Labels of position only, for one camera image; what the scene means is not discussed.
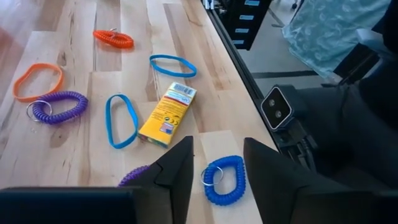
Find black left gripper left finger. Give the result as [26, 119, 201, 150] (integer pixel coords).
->
[135, 135, 195, 224]

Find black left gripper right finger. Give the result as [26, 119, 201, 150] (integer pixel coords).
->
[243, 137, 398, 224]

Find purple coil wristband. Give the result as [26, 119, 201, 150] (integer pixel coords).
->
[26, 90, 90, 126]
[117, 164, 151, 188]

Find orange coil wristband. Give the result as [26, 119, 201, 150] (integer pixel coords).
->
[92, 28, 135, 50]

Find blue coil wristband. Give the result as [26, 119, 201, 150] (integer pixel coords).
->
[200, 154, 247, 207]

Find yellow crayon box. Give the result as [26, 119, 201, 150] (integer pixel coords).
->
[137, 82, 198, 149]

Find blue rubber band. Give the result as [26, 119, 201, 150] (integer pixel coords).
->
[149, 54, 198, 78]
[104, 93, 139, 150]

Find person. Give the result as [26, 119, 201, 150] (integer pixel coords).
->
[297, 0, 398, 191]

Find teal patterned cloth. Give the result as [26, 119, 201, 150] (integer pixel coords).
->
[282, 0, 392, 78]

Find black drawer cabinet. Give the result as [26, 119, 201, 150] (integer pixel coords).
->
[217, 0, 273, 51]

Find orange rubber band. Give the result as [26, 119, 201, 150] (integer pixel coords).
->
[12, 62, 65, 103]

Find black aluminium frame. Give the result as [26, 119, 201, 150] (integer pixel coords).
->
[201, 0, 317, 172]

